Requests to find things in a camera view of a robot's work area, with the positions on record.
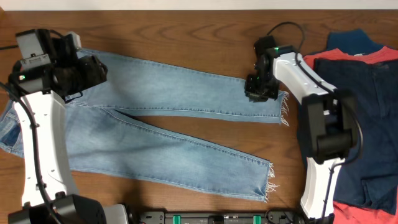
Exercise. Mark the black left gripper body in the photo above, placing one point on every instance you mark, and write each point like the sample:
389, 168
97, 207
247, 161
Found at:
82, 77

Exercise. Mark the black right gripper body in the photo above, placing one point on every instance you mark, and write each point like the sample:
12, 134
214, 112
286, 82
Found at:
261, 88

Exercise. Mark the light blue denim jeans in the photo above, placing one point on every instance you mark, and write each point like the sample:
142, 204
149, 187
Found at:
104, 135

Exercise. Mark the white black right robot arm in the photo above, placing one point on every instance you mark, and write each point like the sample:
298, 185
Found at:
327, 122

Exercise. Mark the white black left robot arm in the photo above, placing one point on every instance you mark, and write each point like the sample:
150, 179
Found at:
49, 71

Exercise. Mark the navy and red t-shirt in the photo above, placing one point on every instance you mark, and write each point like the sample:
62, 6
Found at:
366, 190

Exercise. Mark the black rail with green clips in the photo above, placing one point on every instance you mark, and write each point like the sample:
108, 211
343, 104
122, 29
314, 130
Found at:
270, 217

